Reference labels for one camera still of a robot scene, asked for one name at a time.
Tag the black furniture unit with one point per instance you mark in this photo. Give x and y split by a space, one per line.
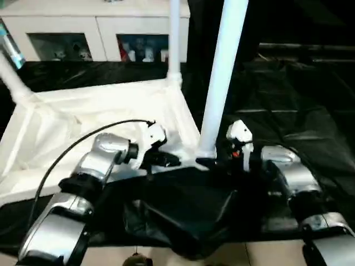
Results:
305 22

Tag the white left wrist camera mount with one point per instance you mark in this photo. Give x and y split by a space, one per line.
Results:
155 135

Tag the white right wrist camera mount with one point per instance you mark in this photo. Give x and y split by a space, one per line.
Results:
241 133

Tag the white glass-door cabinet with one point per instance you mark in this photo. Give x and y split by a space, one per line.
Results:
97 25

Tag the light blue frame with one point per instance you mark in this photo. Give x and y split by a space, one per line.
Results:
14 52

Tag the white plastic table top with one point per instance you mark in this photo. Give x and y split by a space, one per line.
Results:
83 110

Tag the black work mat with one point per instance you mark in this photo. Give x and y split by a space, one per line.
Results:
194 205

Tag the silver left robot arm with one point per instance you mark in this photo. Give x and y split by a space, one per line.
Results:
102 155

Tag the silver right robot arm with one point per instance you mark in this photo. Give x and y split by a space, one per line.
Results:
299 171

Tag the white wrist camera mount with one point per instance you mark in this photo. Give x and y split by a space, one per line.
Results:
241 133
155 135

